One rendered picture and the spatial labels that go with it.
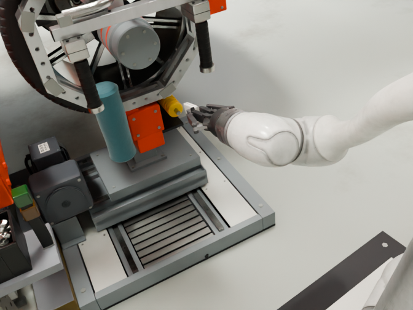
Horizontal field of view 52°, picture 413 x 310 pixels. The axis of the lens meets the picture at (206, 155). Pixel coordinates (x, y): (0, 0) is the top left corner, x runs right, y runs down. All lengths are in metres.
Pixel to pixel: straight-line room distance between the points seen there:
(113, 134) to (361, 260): 0.82
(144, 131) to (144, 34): 0.42
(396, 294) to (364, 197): 1.31
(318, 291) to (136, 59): 0.81
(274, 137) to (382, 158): 1.33
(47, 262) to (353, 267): 0.85
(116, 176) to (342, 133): 1.09
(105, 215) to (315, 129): 1.03
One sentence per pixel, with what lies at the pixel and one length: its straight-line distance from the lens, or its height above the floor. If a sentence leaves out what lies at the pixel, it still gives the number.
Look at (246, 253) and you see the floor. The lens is 1.70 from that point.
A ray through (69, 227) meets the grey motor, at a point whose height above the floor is 0.16.
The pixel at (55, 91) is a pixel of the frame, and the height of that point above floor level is 0.73.
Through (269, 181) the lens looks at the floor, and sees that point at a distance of 1.96.
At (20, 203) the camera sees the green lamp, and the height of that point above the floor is 0.63.
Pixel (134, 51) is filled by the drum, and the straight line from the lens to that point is 1.24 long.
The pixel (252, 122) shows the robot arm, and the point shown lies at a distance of 0.88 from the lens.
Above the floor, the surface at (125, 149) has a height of 0.53.
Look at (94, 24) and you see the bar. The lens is 1.13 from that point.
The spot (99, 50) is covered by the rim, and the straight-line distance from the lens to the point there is 1.48.
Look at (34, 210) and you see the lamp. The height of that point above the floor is 0.60.
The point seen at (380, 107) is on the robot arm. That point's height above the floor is 0.97.
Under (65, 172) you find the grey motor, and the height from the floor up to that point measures 0.41.
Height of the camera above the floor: 1.35
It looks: 39 degrees down
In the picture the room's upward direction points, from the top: 9 degrees counter-clockwise
